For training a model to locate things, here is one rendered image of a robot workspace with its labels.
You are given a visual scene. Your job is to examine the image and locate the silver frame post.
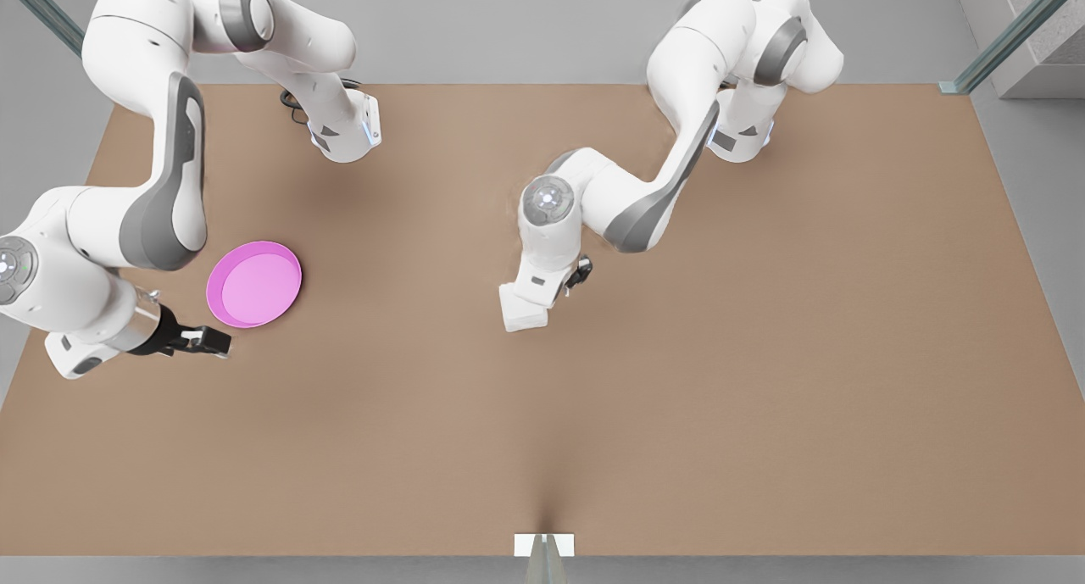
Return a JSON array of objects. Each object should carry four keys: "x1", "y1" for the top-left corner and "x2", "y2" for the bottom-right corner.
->
[
  {"x1": 514, "y1": 533, "x2": 576, "y2": 584},
  {"x1": 0, "y1": 0, "x2": 86, "y2": 57},
  {"x1": 938, "y1": 0, "x2": 1085, "y2": 96}
]

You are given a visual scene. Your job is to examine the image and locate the black cable loop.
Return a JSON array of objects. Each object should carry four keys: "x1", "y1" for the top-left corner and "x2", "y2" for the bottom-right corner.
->
[{"x1": 279, "y1": 76, "x2": 366, "y2": 128}]

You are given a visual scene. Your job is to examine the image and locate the pink round plate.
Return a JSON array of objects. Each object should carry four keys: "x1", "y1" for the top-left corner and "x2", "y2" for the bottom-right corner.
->
[{"x1": 206, "y1": 241, "x2": 303, "y2": 330}]

